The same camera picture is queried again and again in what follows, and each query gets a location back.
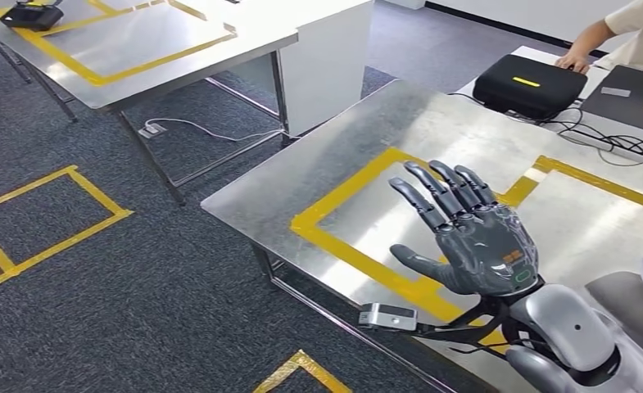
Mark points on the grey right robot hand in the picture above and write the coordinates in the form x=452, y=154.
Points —
x=489, y=255

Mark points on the person's hand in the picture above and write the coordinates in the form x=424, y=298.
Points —
x=573, y=59

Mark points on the person's forearm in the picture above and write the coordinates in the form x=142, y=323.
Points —
x=592, y=38

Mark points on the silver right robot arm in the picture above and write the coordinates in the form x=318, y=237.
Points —
x=565, y=325

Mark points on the stainless steel workbench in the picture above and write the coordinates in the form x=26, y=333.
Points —
x=381, y=125

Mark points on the black zip case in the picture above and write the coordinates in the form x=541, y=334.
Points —
x=516, y=100

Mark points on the dark grey flat case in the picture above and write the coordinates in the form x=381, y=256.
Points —
x=625, y=108

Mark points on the person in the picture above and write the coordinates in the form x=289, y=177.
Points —
x=641, y=32

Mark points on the white cabinet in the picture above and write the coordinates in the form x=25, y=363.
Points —
x=326, y=70

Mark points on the white floor power socket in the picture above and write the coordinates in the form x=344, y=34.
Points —
x=153, y=130

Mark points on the yellow tape single rectangle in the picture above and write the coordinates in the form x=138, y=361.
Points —
x=163, y=60

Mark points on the stainless steel table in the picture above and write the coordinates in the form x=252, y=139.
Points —
x=136, y=38

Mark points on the small black case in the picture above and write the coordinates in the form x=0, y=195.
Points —
x=31, y=17

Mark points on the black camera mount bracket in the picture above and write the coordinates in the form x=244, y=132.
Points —
x=462, y=328

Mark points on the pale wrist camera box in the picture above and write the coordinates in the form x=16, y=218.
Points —
x=389, y=316

